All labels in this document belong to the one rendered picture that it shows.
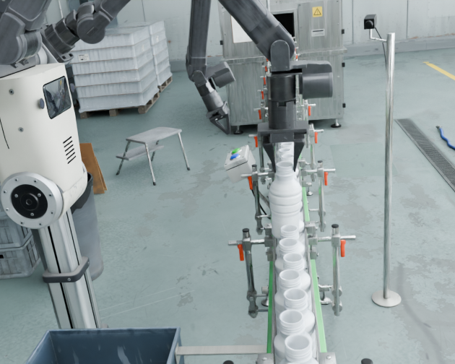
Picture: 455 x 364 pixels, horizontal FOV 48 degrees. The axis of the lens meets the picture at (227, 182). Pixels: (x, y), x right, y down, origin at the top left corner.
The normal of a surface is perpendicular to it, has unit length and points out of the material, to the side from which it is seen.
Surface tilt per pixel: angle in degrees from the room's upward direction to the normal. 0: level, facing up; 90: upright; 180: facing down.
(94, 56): 90
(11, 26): 90
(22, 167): 101
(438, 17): 90
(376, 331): 0
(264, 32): 92
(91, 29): 115
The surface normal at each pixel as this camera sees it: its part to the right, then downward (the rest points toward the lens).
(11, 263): 0.00, 0.36
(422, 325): -0.10, -0.93
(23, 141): -0.07, 0.53
